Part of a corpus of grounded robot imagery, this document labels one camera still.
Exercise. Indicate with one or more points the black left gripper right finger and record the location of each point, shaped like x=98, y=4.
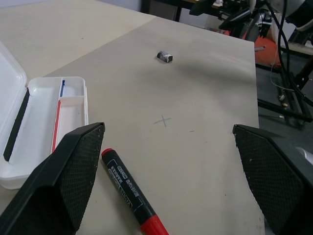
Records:
x=274, y=181

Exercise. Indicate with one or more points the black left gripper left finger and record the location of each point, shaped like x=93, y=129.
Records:
x=49, y=191

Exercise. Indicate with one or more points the white plastic pencil case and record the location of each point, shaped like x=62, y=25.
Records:
x=41, y=117

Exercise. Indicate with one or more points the black red whiteboard marker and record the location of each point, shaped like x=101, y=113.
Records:
x=124, y=188

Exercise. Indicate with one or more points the orange rounded object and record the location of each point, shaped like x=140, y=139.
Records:
x=267, y=52

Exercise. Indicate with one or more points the small grey worn eraser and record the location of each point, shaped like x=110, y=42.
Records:
x=165, y=56

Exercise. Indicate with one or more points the black machine equipment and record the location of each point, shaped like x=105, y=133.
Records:
x=234, y=17

